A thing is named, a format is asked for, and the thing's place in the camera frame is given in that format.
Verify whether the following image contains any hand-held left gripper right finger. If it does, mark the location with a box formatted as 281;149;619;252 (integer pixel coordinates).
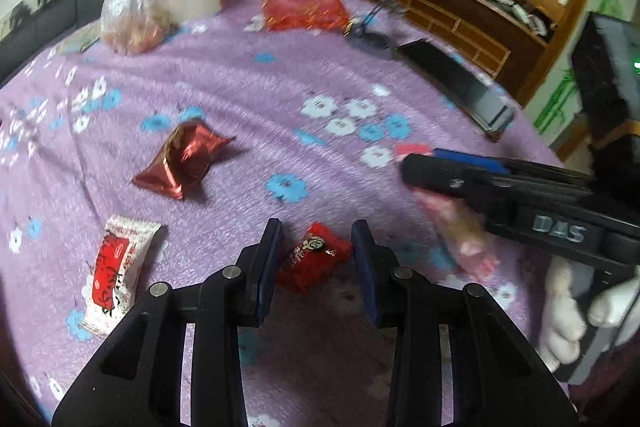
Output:
351;219;576;427

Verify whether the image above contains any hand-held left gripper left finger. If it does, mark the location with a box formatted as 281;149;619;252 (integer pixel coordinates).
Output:
52;218;284;427

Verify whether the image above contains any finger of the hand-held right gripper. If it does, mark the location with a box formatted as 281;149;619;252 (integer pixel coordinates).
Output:
402;153;594;214
434;149;594;184

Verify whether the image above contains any small bright red snack packet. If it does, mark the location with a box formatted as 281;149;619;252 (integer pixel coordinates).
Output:
276;222;354;296

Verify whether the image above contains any long pink cartoon snack packet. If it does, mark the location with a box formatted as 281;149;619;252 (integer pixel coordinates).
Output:
397;144;502;283

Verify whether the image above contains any person's right forearm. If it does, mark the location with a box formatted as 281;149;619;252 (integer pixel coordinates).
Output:
570;342;637;424

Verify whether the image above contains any person's right hand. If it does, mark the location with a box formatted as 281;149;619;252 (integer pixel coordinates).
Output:
538;254;640;373

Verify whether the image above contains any black smartphone in clear case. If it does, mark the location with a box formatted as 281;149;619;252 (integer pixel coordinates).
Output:
394;38;516;142

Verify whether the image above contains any dark red foil packet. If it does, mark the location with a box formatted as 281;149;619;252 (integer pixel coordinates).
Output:
131;119;237;201

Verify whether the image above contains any wooden glass cabinet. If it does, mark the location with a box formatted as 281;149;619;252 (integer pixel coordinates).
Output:
286;0;603;108

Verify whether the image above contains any red and white snack packet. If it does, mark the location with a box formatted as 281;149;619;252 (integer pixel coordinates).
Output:
81;214;169;339

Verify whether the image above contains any purple floral tablecloth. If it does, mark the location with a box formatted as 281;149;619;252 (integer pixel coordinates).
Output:
0;0;576;427

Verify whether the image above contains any grey folding phone stand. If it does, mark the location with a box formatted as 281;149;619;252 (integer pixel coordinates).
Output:
344;0;407;54

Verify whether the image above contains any black appliance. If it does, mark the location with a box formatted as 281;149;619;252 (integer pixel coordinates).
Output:
570;13;640;154

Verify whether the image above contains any red plastic bag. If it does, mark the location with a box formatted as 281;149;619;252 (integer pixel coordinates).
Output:
261;0;352;34

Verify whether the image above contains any grey card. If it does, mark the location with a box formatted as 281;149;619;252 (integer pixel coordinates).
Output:
60;32;102;56

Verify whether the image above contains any black leather sofa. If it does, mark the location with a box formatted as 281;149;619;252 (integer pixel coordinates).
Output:
0;0;108;86

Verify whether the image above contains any green bamboo wall sticker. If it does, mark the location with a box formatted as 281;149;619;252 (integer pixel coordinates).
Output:
533;66;582;134

